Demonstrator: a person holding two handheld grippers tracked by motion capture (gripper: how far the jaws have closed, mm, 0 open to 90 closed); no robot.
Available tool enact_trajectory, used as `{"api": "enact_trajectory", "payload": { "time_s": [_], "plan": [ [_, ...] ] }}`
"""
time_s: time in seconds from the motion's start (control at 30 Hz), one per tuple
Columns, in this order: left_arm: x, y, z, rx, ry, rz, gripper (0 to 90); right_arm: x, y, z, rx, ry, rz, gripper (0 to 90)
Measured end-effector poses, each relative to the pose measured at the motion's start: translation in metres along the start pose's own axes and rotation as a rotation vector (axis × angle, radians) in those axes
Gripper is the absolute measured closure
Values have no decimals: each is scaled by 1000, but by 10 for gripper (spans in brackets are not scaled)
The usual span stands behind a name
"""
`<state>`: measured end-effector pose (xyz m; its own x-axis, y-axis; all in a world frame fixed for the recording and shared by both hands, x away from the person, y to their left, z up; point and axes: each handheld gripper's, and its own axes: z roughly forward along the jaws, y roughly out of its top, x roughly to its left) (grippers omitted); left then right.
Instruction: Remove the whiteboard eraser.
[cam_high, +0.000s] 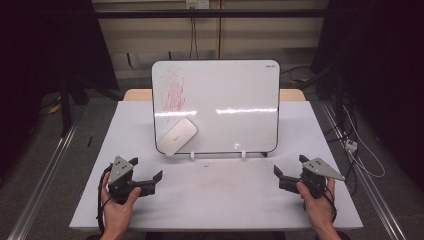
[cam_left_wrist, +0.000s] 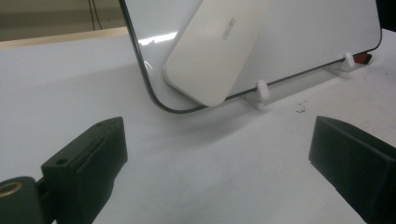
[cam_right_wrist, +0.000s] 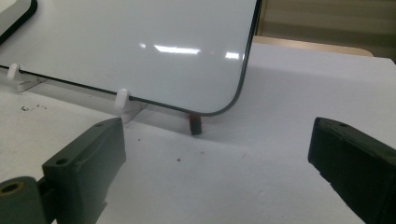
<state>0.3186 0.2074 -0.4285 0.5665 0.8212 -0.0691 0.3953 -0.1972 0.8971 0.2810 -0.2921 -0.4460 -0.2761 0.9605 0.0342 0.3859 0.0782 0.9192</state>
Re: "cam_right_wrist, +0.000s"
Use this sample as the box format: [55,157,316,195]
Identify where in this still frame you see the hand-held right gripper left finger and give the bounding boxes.
[41,117,127,224]

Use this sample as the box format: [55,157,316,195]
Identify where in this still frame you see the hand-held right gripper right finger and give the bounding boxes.
[307,117,396,224]

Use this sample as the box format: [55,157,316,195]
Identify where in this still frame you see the white plastic stand hook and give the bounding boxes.
[113,88,149,124]
[6,63,49,93]

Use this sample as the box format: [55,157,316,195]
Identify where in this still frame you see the small dark red object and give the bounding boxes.
[188,113,204,136]

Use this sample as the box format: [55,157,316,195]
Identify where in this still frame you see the light wooden board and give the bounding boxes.
[252,35,375,58]

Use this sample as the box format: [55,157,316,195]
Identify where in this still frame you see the white panel with black edge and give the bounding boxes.
[0,0,38,45]

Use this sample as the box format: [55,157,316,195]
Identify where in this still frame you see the whiteboard with black frame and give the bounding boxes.
[0,0,262,118]

